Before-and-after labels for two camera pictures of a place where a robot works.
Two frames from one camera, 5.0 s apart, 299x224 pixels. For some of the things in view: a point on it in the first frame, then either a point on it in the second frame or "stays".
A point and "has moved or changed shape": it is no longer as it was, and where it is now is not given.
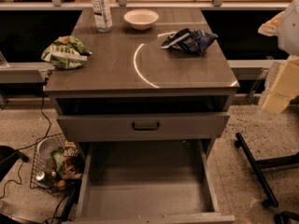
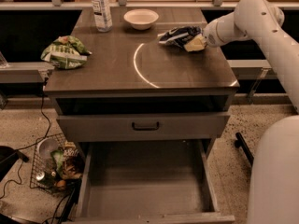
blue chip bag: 194,41 has moved or changed shape
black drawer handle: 145,128 stays
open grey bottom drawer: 149,181 stays
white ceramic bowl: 141,20 stays
